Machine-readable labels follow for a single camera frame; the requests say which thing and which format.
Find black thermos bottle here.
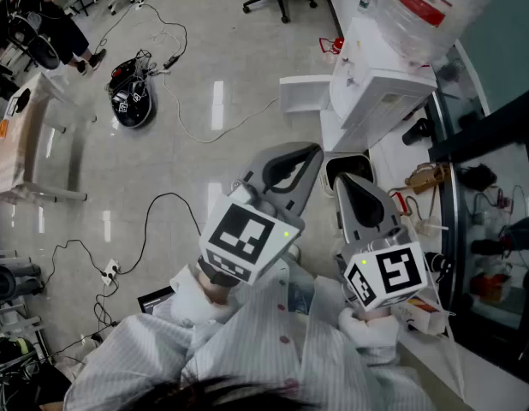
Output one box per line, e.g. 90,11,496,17
424,251,455,283

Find white orange box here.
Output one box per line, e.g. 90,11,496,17
400,295,448,336

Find tan handbag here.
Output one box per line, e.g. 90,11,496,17
403,162,453,195

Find tan covered table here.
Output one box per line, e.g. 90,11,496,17
0,71,98,206

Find person's left forearm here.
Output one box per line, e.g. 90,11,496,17
169,263,248,330

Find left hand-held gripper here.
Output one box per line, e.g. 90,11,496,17
199,141,325,286

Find person's striped white shirt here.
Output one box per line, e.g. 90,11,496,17
62,257,439,411

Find black laptop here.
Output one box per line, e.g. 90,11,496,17
136,285,176,315

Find black trash bin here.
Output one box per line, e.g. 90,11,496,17
323,153,376,197

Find white water dispenser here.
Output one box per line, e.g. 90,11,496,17
318,15,439,154

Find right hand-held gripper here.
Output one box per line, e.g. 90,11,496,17
334,172,429,312

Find black round floor robot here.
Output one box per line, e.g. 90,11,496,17
106,49,158,129

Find large water jug red label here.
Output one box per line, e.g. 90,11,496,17
374,0,497,67

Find coiled white cable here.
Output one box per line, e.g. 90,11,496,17
147,27,172,45

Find plastic cup with straw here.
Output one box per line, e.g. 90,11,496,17
415,215,450,238

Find black cable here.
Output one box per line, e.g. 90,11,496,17
96,1,189,66
117,192,202,276

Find person's right forearm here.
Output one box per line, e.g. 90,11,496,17
337,305,401,351

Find black shaker bottle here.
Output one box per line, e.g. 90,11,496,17
401,117,433,147

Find person's blue jeans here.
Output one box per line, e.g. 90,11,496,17
288,280,318,316

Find long white cable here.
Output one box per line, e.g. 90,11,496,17
161,69,283,145

